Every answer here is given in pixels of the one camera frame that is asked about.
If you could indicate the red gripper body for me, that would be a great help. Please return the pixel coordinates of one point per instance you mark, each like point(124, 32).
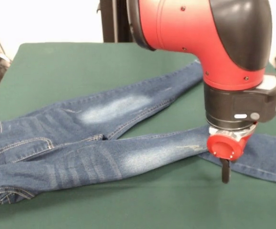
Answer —
point(224, 146)

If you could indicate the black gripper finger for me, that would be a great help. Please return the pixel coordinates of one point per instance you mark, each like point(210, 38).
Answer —
point(225, 171)

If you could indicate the blue denim jeans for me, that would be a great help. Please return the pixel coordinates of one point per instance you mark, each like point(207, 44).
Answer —
point(92, 148)

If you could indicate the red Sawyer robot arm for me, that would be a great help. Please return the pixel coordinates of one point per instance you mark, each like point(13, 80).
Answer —
point(211, 47)

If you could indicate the dark green table cloth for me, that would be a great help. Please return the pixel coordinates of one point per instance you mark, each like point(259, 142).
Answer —
point(80, 66)

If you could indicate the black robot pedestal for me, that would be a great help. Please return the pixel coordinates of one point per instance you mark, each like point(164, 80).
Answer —
point(115, 23)

